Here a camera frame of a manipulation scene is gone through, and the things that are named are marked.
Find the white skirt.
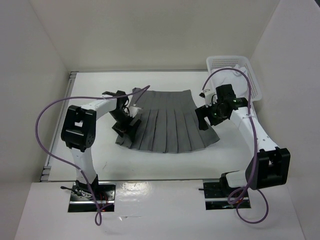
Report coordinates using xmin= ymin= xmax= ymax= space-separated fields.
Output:
xmin=211 ymin=70 xmax=248 ymax=98

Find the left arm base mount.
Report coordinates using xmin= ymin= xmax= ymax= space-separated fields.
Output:
xmin=60 ymin=182 xmax=116 ymax=213

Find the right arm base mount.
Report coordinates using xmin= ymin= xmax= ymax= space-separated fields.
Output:
xmin=198 ymin=178 xmax=251 ymax=210

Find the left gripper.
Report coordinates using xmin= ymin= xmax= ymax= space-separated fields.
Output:
xmin=109 ymin=109 xmax=141 ymax=142

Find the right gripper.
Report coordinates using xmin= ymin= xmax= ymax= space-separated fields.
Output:
xmin=195 ymin=99 xmax=228 ymax=131

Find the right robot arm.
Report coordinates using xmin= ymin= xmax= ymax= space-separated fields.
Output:
xmin=195 ymin=84 xmax=291 ymax=197

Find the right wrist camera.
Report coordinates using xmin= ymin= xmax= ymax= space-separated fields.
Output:
xmin=199 ymin=89 xmax=217 ymax=106

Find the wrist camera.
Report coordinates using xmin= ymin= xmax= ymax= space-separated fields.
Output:
xmin=199 ymin=89 xmax=217 ymax=106
xmin=128 ymin=105 xmax=143 ymax=118

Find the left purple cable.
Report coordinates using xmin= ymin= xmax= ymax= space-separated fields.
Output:
xmin=34 ymin=84 xmax=151 ymax=226

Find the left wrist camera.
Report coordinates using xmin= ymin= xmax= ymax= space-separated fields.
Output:
xmin=128 ymin=105 xmax=143 ymax=118

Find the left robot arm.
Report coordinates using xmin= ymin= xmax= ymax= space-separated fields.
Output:
xmin=61 ymin=90 xmax=142 ymax=200

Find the grey pleated skirt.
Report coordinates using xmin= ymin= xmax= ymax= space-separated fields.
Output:
xmin=115 ymin=87 xmax=220 ymax=154

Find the white plastic basket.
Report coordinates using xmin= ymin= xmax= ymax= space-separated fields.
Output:
xmin=205 ymin=55 xmax=262 ymax=102

